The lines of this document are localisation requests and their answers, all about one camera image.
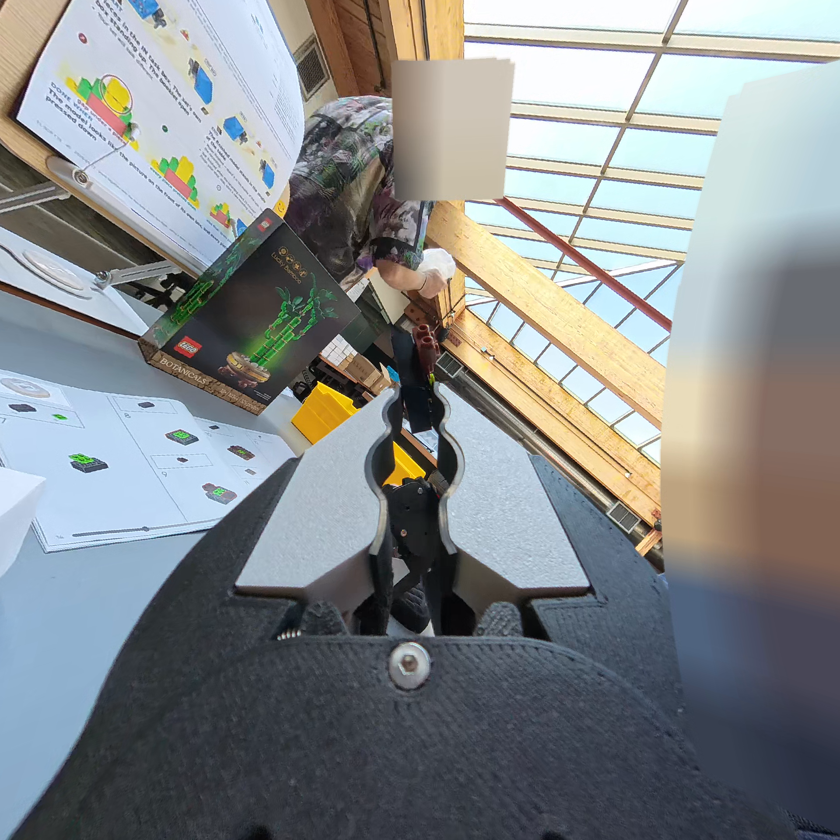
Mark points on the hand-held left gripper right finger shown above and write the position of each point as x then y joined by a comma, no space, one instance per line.
512,525

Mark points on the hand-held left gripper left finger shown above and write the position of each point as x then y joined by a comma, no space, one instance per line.
315,518

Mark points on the black brown green brick assembly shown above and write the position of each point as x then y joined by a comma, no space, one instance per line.
425,348

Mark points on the grey desk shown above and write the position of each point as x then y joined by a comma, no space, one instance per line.
98,623

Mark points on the yellow storage bin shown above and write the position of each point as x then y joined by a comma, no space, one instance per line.
321,413

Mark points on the stack of cardboard boxes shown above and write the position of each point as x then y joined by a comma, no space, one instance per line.
358,371

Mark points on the white instruction booklet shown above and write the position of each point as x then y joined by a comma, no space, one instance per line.
131,459

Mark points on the black toy set box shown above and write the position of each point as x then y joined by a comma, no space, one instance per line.
262,315

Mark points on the red ceiling pipe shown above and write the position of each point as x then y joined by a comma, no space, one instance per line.
590,269

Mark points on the white foam block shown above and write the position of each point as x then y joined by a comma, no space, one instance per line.
16,518

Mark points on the yellow smiley sign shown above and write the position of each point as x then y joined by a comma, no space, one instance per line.
282,207

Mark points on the printed instruction sheet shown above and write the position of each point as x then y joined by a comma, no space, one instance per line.
184,98

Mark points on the metal wall vent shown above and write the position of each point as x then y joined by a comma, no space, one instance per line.
623,517
313,65
449,365

